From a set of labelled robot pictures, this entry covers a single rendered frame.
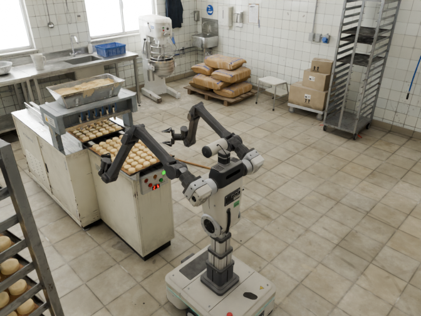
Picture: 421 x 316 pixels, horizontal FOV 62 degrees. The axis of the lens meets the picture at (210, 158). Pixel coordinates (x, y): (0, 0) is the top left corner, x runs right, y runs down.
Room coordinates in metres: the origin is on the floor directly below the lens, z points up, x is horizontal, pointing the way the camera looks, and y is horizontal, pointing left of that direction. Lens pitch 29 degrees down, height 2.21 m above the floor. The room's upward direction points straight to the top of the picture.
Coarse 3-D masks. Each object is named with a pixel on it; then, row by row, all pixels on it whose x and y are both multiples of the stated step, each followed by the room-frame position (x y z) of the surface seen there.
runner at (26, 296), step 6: (36, 288) 0.75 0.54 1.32; (24, 294) 0.72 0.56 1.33; (30, 294) 0.73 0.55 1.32; (18, 300) 0.70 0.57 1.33; (24, 300) 0.71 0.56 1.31; (6, 306) 0.67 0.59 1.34; (12, 306) 0.68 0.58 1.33; (18, 306) 0.70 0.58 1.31; (0, 312) 0.66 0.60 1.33; (6, 312) 0.67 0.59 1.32
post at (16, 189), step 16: (0, 144) 0.76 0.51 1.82; (0, 160) 0.75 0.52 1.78; (16, 176) 0.76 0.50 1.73; (16, 192) 0.75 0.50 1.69; (16, 208) 0.75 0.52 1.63; (32, 224) 0.76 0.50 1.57; (32, 240) 0.75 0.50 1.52; (32, 256) 0.75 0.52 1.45; (48, 272) 0.76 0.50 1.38; (48, 288) 0.75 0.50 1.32; (48, 304) 0.75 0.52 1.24
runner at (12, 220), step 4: (12, 216) 0.75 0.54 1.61; (16, 216) 0.76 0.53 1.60; (4, 220) 0.73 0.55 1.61; (8, 220) 0.74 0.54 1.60; (12, 220) 0.75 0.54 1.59; (16, 220) 0.76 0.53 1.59; (0, 224) 0.72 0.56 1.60; (4, 224) 0.73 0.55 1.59; (8, 224) 0.74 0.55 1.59; (12, 224) 0.74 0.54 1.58; (0, 228) 0.72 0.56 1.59; (4, 228) 0.73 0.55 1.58; (8, 228) 0.73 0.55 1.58; (0, 232) 0.72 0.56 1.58
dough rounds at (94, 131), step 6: (84, 126) 2.86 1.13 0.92; (90, 126) 2.90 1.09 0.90; (96, 126) 2.86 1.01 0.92; (102, 126) 2.90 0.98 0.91; (108, 126) 2.86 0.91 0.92; (114, 126) 2.86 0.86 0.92; (72, 132) 2.76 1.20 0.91; (78, 132) 2.74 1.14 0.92; (84, 132) 2.73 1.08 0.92; (90, 132) 2.73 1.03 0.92; (96, 132) 2.73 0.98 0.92; (102, 132) 2.77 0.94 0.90; (108, 132) 2.77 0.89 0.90; (78, 138) 2.66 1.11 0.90; (84, 138) 2.62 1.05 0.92; (90, 138) 2.65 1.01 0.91
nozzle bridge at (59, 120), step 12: (120, 96) 2.92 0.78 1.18; (132, 96) 2.94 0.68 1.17; (48, 108) 2.63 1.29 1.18; (60, 108) 2.63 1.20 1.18; (72, 108) 2.63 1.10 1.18; (84, 108) 2.63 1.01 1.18; (96, 108) 2.79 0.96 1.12; (108, 108) 2.86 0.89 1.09; (120, 108) 2.94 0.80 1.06; (132, 108) 2.94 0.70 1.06; (48, 120) 2.60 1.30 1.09; (60, 120) 2.48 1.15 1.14; (72, 120) 2.63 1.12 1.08; (84, 120) 2.70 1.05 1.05; (96, 120) 2.72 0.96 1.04; (132, 120) 3.04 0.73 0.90; (60, 132) 2.47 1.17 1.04; (60, 144) 2.56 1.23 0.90
